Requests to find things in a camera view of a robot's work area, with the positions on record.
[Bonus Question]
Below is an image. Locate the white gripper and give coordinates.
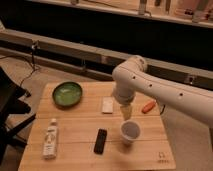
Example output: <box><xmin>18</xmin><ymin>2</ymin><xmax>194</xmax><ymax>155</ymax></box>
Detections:
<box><xmin>113</xmin><ymin>85</ymin><xmax>135</xmax><ymax>120</ymax></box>

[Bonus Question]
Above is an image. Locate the white sponge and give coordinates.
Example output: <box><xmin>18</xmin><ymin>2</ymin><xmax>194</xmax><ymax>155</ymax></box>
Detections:
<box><xmin>102</xmin><ymin>97</ymin><xmax>113</xmax><ymax>113</ymax></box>

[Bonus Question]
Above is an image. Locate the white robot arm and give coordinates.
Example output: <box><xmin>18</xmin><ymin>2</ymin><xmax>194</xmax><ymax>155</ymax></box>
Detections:
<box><xmin>112</xmin><ymin>55</ymin><xmax>213</xmax><ymax>128</ymax></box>

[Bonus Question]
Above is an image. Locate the green ceramic bowl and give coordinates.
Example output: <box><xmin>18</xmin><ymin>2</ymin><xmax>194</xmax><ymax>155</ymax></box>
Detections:
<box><xmin>52</xmin><ymin>82</ymin><xmax>83</xmax><ymax>108</ymax></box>

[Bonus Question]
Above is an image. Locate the orange carrot toy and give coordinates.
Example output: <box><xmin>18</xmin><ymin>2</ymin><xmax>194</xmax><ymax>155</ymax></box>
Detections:
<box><xmin>142</xmin><ymin>101</ymin><xmax>156</xmax><ymax>114</ymax></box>

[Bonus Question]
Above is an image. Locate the black remote control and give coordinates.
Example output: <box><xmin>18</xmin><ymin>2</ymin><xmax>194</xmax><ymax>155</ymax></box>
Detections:
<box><xmin>94</xmin><ymin>129</ymin><xmax>107</xmax><ymax>154</ymax></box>

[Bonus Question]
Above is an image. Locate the wooden table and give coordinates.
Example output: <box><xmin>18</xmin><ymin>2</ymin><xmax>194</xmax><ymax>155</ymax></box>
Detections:
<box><xmin>18</xmin><ymin>82</ymin><xmax>176</xmax><ymax>171</ymax></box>

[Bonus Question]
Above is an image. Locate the white lotion bottle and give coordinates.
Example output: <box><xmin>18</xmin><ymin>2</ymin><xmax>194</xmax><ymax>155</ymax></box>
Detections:
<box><xmin>43</xmin><ymin>118</ymin><xmax>58</xmax><ymax>159</ymax></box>

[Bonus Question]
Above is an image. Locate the black chair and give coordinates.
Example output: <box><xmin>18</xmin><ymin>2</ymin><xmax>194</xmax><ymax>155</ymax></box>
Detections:
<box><xmin>0</xmin><ymin>66</ymin><xmax>36</xmax><ymax>164</ymax></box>

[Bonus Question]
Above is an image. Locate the black floor cable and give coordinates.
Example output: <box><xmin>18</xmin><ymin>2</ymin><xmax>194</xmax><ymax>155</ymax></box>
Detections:
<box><xmin>0</xmin><ymin>43</ymin><xmax>41</xmax><ymax>98</ymax></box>

